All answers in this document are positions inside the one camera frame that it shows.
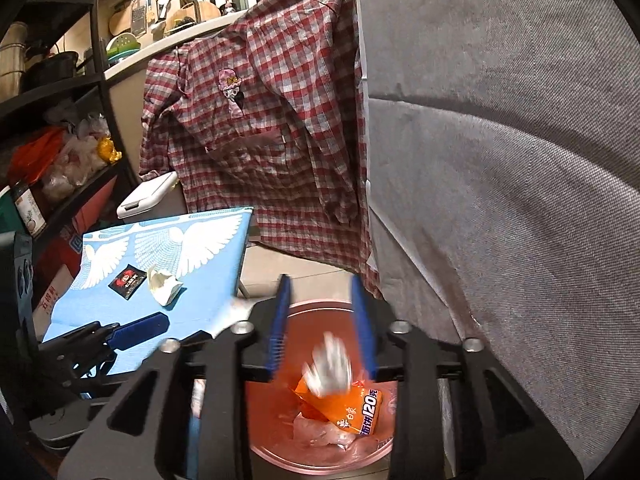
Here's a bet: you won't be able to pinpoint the clear plastic bag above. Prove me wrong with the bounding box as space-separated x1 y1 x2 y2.
292 410 371 453

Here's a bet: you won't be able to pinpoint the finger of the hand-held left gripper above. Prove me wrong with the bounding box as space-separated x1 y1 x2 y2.
39 311 169 396

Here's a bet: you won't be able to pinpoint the white jar red label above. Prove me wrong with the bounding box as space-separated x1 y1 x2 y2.
10 180 48 238

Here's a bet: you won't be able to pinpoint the red plaid shirt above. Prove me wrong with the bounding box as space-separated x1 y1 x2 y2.
139 0 383 301

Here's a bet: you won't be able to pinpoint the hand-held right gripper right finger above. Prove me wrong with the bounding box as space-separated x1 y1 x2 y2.
350 275 586 480

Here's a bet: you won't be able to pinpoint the small white lidded bin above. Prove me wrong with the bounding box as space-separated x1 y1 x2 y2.
116 172 178 219

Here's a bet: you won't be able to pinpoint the large metal pot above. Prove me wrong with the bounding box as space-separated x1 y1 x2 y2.
0 20 32 103

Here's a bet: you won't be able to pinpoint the green plates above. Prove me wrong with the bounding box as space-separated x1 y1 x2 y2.
105 30 143 63

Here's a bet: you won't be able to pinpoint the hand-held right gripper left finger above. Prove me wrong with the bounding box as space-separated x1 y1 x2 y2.
56 274 293 480

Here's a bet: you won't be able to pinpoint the black metal shelf rack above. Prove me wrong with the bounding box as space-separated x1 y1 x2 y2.
0 0 141 271

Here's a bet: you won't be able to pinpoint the black sachet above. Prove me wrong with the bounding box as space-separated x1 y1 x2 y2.
107 263 147 292

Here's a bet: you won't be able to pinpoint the orange snack packet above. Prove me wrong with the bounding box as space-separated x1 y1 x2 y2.
290 372 385 436

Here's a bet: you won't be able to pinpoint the beige cardboard box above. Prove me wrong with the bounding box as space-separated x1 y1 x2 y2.
30 262 76 331

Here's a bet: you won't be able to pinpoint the black pot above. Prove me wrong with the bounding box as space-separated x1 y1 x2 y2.
25 50 81 81

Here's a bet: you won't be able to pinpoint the white tissue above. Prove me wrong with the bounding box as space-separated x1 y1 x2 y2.
302 331 353 395

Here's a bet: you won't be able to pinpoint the blue printed tablecloth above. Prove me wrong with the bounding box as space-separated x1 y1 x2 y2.
40 206 253 480

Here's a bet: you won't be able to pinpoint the orange plastic bag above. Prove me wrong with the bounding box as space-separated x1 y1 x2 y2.
7 125 68 186

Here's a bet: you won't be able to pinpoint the pink plastic bin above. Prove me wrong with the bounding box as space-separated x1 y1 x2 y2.
190 297 401 477

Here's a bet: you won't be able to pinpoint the cream wrapper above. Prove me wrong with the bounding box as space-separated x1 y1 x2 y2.
146 265 183 307

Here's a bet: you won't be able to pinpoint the clear plastic bags bundle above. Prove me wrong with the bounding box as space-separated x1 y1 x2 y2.
40 112 108 201

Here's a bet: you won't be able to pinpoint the wooden cutting board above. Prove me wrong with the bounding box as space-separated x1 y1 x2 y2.
172 0 221 28

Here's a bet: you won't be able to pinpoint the grey cloth cover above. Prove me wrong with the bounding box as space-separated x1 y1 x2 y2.
350 0 640 461

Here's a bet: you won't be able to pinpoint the red cardboard box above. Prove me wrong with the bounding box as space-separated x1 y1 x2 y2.
32 175 121 281

